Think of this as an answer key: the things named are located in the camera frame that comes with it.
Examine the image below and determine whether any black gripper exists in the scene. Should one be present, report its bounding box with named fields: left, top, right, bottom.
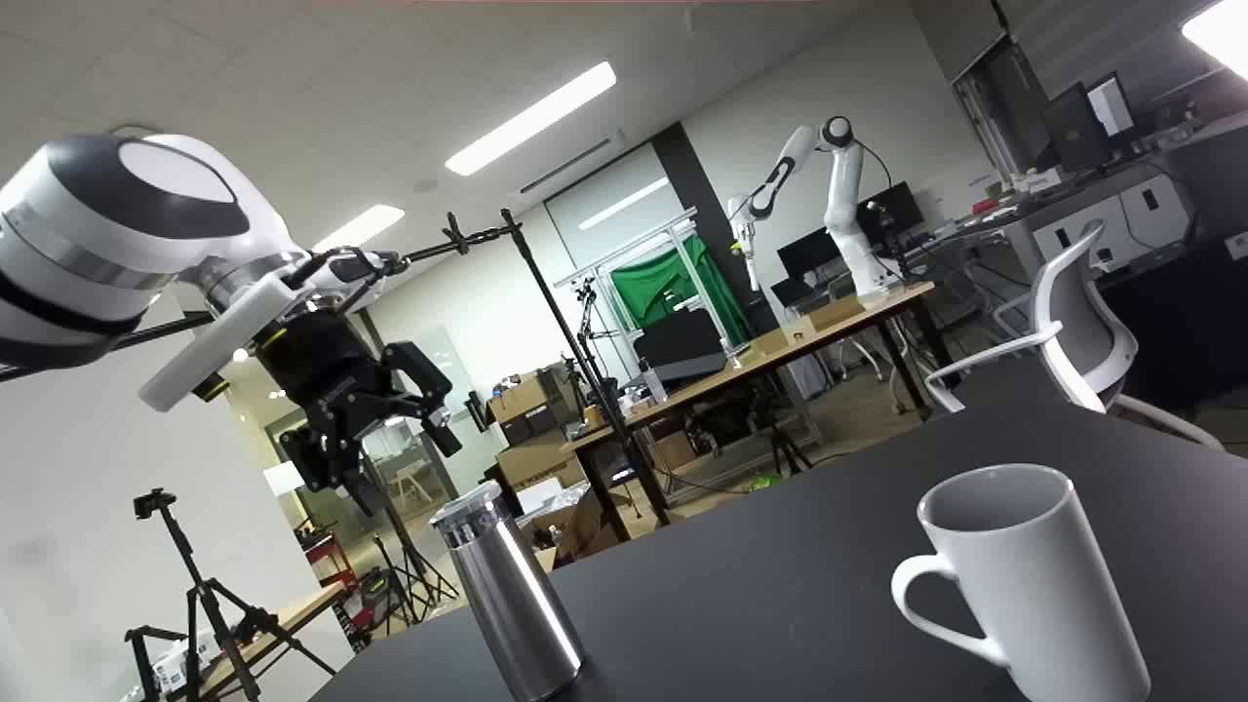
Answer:
left=253, top=307, right=395, bottom=521

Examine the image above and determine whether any stainless steel flask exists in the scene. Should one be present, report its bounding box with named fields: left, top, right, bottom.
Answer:
left=429, top=478, right=594, bottom=702

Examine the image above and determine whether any thin black light stand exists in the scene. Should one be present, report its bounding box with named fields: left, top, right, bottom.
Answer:
left=365, top=477, right=460, bottom=615

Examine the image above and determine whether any light wooden side table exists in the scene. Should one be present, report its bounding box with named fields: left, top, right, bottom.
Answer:
left=191, top=580, right=352, bottom=696

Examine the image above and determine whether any cardboard box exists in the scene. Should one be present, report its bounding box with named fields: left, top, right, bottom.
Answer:
left=486, top=367, right=580, bottom=450

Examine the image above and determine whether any small ceiling light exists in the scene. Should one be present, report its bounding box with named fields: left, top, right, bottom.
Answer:
left=309, top=202, right=411, bottom=257

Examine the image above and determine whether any black boom pole stand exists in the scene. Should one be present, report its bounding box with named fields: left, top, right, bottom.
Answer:
left=0, top=208, right=673, bottom=529

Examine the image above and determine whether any green screen cloth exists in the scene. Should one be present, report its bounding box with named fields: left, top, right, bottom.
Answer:
left=603, top=233, right=758, bottom=352

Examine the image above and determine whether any long ceiling light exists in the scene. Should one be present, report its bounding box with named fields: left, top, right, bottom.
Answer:
left=441, top=57, right=621, bottom=179

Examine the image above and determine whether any long wooden table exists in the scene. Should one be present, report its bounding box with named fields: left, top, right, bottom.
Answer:
left=564, top=277, right=955, bottom=529

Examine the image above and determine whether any black monitor on table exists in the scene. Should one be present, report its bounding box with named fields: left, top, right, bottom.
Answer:
left=772, top=225, right=849, bottom=312

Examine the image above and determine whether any white ceramic mug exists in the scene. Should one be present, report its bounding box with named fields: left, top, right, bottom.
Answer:
left=890, top=460, right=1153, bottom=702

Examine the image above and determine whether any white office chair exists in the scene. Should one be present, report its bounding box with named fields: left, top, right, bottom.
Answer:
left=924, top=225, right=1223, bottom=451

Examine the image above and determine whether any white cabinet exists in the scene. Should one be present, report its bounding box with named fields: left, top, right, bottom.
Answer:
left=1031, top=170, right=1195, bottom=273

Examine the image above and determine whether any lit computer monitor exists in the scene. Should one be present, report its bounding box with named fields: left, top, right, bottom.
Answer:
left=1084, top=69, right=1137, bottom=143

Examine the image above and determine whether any bright square ceiling light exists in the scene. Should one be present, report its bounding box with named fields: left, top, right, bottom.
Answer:
left=1178, top=0, right=1248, bottom=85

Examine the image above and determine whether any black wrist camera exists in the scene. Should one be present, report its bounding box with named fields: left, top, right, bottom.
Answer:
left=381, top=339, right=469, bottom=460

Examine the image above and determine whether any black camera tripod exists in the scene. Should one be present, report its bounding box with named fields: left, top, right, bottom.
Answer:
left=119, top=485, right=338, bottom=702

